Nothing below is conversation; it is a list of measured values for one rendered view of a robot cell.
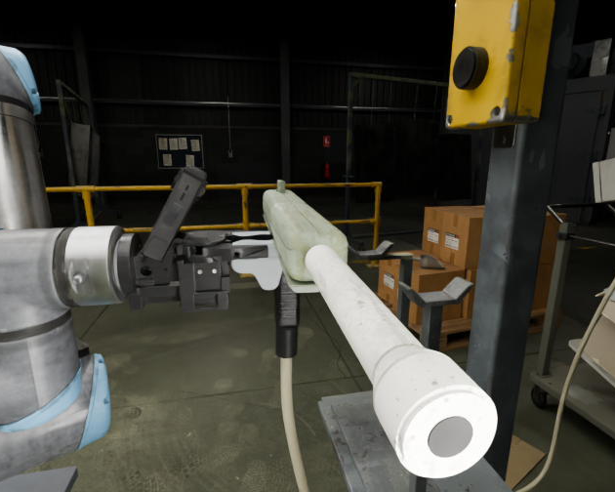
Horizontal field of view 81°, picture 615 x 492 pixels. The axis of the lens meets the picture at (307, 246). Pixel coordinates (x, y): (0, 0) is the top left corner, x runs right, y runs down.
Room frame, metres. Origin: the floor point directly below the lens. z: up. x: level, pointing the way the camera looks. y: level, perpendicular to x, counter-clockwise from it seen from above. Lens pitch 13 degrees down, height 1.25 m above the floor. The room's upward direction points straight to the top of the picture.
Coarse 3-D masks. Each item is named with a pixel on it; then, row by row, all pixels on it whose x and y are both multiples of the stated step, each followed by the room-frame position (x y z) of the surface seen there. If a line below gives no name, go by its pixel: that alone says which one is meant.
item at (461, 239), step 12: (444, 216) 2.67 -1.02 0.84; (456, 216) 2.54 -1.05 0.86; (468, 216) 2.48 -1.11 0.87; (480, 216) 2.49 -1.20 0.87; (444, 228) 2.65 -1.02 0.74; (456, 228) 2.52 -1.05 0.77; (468, 228) 2.40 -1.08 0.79; (480, 228) 2.42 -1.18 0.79; (444, 240) 2.64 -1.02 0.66; (456, 240) 2.51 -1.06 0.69; (468, 240) 2.41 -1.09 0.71; (480, 240) 2.43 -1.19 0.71; (444, 252) 2.63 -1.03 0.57; (456, 252) 2.50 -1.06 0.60; (468, 252) 2.40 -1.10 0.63; (456, 264) 2.49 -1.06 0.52; (468, 264) 2.41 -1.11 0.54
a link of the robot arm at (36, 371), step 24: (0, 336) 0.34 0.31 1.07; (24, 336) 0.35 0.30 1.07; (48, 336) 0.36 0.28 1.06; (72, 336) 0.40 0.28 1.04; (0, 360) 0.34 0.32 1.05; (24, 360) 0.35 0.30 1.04; (48, 360) 0.36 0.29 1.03; (72, 360) 0.39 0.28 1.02; (0, 384) 0.33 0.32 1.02; (24, 384) 0.34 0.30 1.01; (48, 384) 0.36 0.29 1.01; (72, 384) 0.38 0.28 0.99; (0, 408) 0.33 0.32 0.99; (24, 408) 0.34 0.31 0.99; (48, 408) 0.35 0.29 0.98
